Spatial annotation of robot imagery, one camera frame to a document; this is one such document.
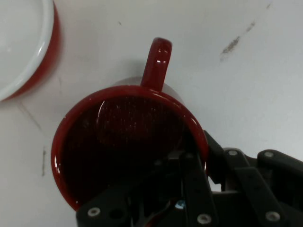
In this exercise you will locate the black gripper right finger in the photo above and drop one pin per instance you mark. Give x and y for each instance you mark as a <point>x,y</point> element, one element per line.
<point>249,180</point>

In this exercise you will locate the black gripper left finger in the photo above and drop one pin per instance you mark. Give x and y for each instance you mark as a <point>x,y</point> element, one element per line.
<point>196,184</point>

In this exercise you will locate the red enamel mug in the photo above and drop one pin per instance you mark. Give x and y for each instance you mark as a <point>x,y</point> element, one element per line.
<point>156,66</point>

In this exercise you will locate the red bowl white inside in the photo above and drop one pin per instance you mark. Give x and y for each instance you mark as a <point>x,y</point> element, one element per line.
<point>23,42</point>

